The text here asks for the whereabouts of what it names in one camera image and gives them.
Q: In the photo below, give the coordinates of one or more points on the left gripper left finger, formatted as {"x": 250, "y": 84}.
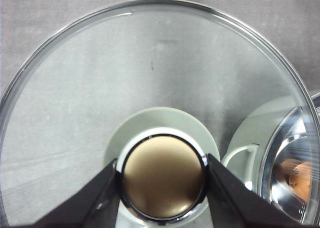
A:
{"x": 94, "y": 204}

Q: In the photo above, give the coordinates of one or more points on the glass lid with green knob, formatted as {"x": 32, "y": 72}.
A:
{"x": 162, "y": 167}

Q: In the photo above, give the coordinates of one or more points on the brown potato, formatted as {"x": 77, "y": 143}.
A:
{"x": 299, "y": 174}

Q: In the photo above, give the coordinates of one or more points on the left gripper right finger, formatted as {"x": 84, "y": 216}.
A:
{"x": 234, "y": 204}

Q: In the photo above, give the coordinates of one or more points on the grey table mat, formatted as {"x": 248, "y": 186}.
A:
{"x": 70, "y": 69}

